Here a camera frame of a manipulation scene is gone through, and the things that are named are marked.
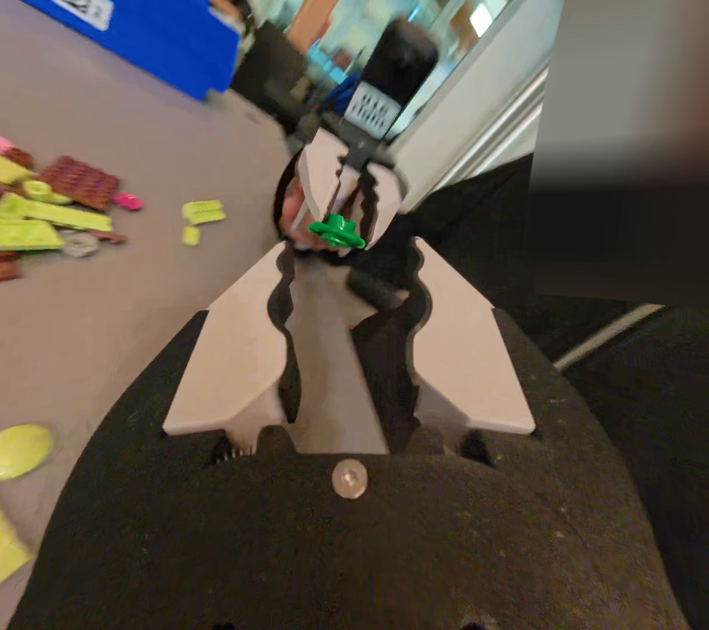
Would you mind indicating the blue plastic bin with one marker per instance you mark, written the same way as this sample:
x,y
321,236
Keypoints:
x,y
138,4

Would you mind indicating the person's black jacket torso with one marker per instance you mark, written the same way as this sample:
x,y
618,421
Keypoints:
x,y
637,447

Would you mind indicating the pile of colourful toy bricks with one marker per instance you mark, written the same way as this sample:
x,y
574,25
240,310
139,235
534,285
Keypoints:
x,y
55,215

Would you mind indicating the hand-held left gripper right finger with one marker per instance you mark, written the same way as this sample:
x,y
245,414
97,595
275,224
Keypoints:
x,y
471,364

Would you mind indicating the blue jacket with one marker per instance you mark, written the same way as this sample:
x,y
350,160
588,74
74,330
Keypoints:
x,y
340,96

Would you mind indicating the black green round toy piece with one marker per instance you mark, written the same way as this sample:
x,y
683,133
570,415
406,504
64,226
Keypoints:
x,y
335,231

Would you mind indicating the person's right hand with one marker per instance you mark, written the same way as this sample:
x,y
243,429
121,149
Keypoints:
x,y
293,215

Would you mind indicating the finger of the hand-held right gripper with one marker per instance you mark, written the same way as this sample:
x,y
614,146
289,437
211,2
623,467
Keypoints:
x,y
387,198
321,170

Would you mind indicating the person's right forearm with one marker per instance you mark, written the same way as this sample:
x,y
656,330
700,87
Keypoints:
x,y
454,231

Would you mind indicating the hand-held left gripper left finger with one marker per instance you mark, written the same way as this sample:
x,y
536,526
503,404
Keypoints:
x,y
232,364

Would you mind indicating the black office chair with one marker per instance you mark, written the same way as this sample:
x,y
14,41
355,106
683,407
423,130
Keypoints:
x,y
271,71

